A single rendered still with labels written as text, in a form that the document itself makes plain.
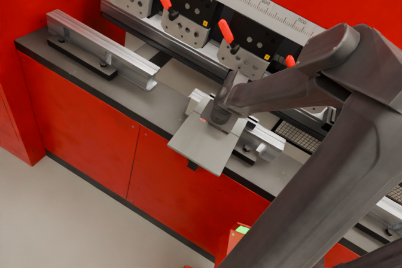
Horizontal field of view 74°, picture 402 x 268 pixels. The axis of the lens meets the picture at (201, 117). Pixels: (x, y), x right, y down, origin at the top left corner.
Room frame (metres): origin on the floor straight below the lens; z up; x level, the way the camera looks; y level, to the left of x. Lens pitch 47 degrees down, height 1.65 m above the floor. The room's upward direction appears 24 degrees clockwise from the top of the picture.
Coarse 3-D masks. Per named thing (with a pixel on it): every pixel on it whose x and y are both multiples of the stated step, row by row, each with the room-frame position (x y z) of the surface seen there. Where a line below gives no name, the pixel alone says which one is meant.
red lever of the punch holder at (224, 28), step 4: (220, 20) 0.66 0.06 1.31; (224, 20) 0.67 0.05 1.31; (220, 24) 0.65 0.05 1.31; (224, 24) 0.66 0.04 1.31; (220, 28) 0.65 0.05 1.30; (224, 28) 0.65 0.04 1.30; (228, 28) 0.66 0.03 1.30; (224, 32) 0.65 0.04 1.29; (228, 32) 0.65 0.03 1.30; (224, 36) 0.65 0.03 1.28; (228, 36) 0.65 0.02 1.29; (232, 36) 0.66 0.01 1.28; (228, 40) 0.65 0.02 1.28; (232, 40) 0.66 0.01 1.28; (232, 44) 0.65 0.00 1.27; (232, 48) 0.65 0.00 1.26; (236, 48) 0.65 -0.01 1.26; (232, 52) 0.64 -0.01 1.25; (236, 52) 0.64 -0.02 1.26
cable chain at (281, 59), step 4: (276, 56) 1.11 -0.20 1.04; (272, 60) 1.08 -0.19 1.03; (276, 60) 1.08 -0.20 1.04; (280, 60) 1.09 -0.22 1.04; (284, 60) 1.10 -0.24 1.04; (272, 64) 1.07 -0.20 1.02; (276, 64) 1.07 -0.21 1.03; (280, 64) 1.07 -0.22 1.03; (284, 64) 1.07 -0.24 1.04; (276, 68) 1.07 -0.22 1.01; (280, 68) 1.07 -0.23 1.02; (284, 68) 1.07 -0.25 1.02
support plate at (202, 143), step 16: (192, 112) 0.61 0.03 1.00; (192, 128) 0.55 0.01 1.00; (208, 128) 0.58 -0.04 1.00; (240, 128) 0.64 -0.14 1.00; (176, 144) 0.47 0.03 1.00; (192, 144) 0.49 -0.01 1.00; (208, 144) 0.52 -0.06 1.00; (224, 144) 0.54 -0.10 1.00; (192, 160) 0.44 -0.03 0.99; (208, 160) 0.46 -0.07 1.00; (224, 160) 0.49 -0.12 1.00
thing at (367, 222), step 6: (366, 216) 0.59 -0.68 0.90; (360, 222) 0.56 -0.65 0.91; (366, 222) 0.57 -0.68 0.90; (372, 222) 0.58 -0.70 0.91; (378, 222) 0.59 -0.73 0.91; (360, 228) 0.55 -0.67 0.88; (366, 228) 0.55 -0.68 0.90; (372, 228) 0.55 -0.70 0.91; (378, 228) 0.56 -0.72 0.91; (384, 228) 0.57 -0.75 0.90; (372, 234) 0.54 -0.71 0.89; (378, 234) 0.54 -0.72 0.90; (384, 234) 0.55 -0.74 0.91; (396, 234) 0.57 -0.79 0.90; (384, 240) 0.53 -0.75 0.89; (390, 240) 0.54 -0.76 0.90
